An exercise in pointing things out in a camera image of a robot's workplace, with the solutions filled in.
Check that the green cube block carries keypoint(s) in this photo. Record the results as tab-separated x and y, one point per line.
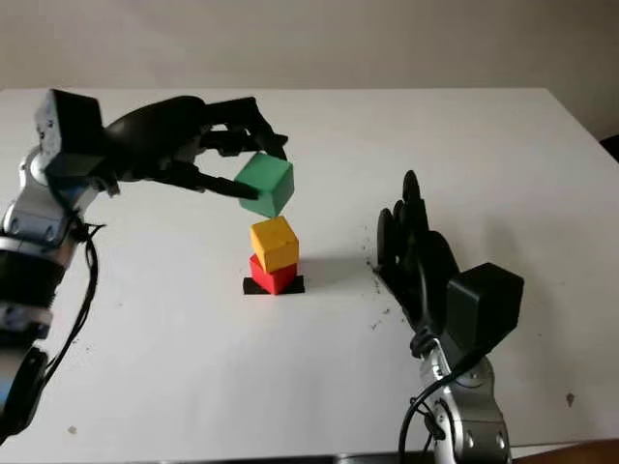
268	183

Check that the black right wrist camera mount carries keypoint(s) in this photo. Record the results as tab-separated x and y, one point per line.
488	304

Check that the black tape strip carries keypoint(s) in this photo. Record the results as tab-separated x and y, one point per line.
297	286

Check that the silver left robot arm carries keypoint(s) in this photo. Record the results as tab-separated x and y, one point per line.
29	270

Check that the red cube block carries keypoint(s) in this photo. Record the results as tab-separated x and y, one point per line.
271	282

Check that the yellow cube block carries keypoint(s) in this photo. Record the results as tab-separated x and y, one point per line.
273	244

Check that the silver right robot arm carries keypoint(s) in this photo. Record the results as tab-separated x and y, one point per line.
476	425

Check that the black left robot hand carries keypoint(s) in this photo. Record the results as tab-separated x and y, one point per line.
155	140

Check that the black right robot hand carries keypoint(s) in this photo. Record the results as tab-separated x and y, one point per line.
423	275

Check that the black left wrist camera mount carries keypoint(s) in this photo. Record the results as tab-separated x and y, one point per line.
72	130

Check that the dark background object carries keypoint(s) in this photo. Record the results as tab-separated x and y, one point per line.
611	147

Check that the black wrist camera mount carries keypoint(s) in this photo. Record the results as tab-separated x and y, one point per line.
488	304
72	130

